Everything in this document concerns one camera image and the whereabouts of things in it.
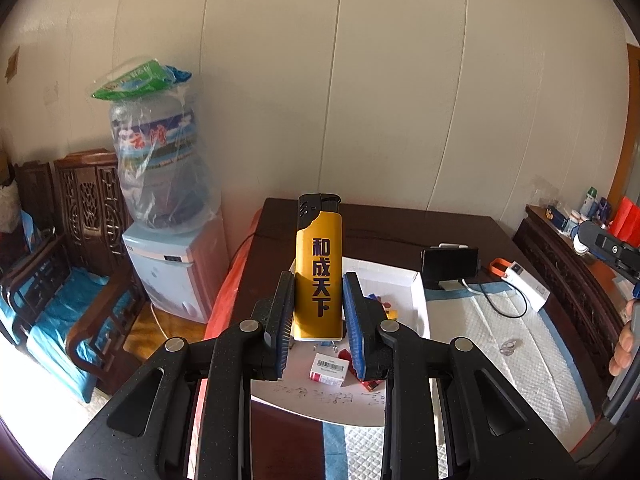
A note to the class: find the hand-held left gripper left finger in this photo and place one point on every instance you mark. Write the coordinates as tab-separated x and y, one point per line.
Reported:
284	320

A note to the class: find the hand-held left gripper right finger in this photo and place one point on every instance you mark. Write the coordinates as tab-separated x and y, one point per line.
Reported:
356	330

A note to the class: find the white cardboard box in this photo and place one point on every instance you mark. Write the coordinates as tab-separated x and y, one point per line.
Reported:
400	290

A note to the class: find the yellow lighter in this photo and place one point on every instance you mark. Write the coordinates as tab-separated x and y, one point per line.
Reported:
317	270

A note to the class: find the person's right hand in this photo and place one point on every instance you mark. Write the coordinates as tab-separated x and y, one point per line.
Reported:
625	340

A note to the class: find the dark blue carton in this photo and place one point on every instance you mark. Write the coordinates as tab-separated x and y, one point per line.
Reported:
604	207

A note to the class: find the small yellow piece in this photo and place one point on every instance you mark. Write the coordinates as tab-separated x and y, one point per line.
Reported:
393	314

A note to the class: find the green and white bottle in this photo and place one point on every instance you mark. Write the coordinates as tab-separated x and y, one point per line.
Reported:
591	202

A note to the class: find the carved dark wooden cabinet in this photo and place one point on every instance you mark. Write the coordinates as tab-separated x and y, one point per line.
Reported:
565	270

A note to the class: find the red and white small carton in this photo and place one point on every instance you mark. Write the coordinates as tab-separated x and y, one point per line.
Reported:
327	370

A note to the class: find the blue box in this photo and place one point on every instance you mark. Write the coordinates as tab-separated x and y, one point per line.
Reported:
556	216

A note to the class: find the red table cover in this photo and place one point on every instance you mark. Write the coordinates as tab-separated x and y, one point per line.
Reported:
225	300

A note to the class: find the white power bank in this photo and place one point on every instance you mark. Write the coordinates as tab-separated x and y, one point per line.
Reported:
525	282

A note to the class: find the black phone on stand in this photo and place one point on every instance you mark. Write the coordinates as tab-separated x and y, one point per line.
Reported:
450	260

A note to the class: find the white water dispenser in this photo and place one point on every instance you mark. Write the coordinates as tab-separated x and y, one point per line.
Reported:
170	275

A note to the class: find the white and blue pad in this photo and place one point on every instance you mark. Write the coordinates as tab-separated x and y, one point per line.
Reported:
500	375

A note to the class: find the water bottle in plastic bag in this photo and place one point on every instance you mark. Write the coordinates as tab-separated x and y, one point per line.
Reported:
160	170

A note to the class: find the blue seat cushion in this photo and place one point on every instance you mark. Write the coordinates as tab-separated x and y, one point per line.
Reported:
65	320

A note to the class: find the carved wooden chair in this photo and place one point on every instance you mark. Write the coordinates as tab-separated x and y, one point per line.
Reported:
90	210

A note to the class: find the blue plastic bag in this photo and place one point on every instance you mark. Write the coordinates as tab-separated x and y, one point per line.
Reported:
177	74

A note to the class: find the green packet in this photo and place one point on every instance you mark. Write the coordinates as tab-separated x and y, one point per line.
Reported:
132	80

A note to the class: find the tan wall plate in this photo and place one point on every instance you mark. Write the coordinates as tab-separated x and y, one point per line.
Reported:
12	62

